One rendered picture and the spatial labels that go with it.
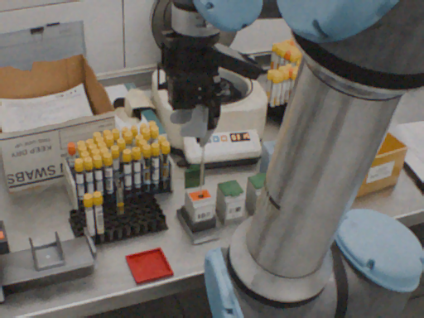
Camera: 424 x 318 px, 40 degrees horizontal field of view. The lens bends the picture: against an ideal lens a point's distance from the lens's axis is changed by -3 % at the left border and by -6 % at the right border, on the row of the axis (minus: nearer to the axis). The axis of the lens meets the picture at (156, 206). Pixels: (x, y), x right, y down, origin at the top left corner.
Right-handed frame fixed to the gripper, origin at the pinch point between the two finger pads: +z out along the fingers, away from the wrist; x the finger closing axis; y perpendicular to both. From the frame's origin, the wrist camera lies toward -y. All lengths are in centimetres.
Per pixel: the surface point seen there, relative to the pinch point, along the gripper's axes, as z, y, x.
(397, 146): 12.0, -45.7, -0.1
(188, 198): 13.5, 2.0, -0.8
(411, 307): 108, -99, -19
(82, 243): 16.5, 22.6, 1.0
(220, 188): 13.9, -5.0, -1.9
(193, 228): 18.0, 2.2, 2.4
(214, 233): 19.1, -1.4, 3.9
